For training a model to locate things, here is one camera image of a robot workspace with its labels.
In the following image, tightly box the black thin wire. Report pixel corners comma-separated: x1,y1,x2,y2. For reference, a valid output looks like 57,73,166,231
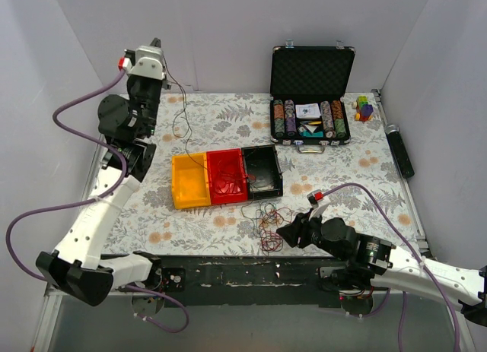
247,165,277,192

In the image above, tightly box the brown thin wire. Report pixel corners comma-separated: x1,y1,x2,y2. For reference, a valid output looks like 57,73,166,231
163,59,214,186

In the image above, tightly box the red thin wire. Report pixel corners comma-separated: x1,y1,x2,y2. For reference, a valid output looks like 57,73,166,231
212,165,247,195

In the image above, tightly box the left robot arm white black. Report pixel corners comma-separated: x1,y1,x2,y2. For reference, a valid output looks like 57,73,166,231
36,38,170,306

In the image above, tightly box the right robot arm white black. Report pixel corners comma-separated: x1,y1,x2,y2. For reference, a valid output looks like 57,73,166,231
277,213,486,326

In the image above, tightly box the black plastic bin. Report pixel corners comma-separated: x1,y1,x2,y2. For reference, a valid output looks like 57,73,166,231
241,144,283,201

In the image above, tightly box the floral table mat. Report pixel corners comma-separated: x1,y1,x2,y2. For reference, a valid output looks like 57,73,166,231
103,94,419,255

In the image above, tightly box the red plastic bin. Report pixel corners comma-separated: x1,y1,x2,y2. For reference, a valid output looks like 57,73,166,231
206,148,248,205

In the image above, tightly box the yellow plastic bin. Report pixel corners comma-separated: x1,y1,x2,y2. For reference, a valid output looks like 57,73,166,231
171,152,211,210

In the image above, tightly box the white playing card deck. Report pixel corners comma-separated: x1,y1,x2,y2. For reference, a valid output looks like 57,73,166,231
295,103,321,119

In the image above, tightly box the black poker chip case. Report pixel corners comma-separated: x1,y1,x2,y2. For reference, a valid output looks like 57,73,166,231
269,43,355,152

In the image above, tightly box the black cylindrical flashlight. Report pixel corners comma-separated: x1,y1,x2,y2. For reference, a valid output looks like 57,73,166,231
385,124,415,179

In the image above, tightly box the colourful toy block train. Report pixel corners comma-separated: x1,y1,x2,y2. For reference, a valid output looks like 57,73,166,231
352,96,374,122

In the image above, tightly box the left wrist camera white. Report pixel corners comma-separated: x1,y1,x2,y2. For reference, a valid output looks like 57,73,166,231
118,46,166,81

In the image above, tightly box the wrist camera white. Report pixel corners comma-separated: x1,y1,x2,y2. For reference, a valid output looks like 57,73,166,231
307,190,331,220
118,46,166,81

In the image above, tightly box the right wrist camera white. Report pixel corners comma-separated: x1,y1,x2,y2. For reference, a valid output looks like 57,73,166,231
307,190,331,220

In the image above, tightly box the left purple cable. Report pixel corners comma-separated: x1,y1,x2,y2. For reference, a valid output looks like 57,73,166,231
5,68,190,334

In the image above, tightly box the purple cable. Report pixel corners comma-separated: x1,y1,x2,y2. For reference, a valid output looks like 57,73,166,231
321,182,462,352
5,68,190,334

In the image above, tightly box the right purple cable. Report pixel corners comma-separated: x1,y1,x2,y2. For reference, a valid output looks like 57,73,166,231
321,182,462,352

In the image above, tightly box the aluminium frame rail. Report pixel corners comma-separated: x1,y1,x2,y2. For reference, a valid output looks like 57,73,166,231
45,286,130,296

